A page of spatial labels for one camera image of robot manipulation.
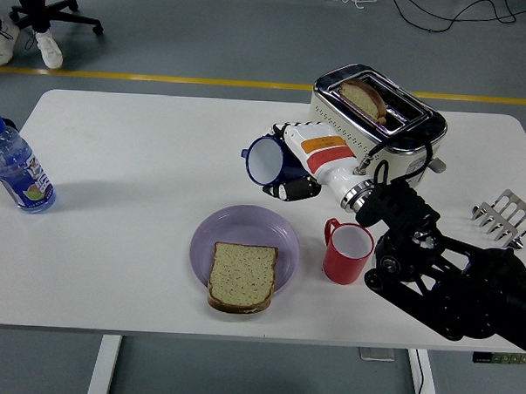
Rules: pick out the black office chair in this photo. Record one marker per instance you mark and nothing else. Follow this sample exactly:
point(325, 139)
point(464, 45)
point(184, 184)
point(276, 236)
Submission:
point(57, 15)

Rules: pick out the grey under-table bracket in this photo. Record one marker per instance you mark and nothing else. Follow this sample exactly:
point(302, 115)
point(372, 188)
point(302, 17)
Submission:
point(376, 354)

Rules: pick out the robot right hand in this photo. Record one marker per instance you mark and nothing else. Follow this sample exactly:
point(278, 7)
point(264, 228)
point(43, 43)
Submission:
point(321, 156)

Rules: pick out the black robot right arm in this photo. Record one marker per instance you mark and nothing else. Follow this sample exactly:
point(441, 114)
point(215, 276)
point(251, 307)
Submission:
point(460, 280)

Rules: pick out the metal toast rack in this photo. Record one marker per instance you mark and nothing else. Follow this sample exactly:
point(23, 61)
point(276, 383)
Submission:
point(503, 203)

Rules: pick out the purple plate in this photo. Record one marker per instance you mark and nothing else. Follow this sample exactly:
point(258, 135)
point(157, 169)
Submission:
point(244, 226)

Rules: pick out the red enamel cup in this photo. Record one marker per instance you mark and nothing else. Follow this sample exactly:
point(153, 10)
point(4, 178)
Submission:
point(342, 270)

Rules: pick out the upright bread slice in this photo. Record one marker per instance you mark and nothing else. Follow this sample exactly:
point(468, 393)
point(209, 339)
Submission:
point(359, 98)

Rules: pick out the blue enamel cup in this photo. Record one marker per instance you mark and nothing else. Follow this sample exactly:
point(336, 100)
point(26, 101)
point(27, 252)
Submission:
point(264, 160)

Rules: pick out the seated person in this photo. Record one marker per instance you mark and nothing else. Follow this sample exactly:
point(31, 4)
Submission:
point(50, 52)

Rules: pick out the flat bread slice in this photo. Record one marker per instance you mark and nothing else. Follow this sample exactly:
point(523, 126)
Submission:
point(242, 274)

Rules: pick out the white table leg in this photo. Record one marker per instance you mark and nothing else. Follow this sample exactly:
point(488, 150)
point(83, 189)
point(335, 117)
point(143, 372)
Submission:
point(431, 387)
point(102, 369)

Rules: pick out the cream and chrome toaster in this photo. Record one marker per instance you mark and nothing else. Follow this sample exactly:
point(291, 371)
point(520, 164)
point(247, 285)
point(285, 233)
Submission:
point(323, 106)

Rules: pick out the clear bottle with blue cap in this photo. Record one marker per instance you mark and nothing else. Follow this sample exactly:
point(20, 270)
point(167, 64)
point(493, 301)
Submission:
point(19, 173)

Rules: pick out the table height control panel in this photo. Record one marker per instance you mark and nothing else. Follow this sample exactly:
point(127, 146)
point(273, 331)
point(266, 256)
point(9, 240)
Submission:
point(500, 358)

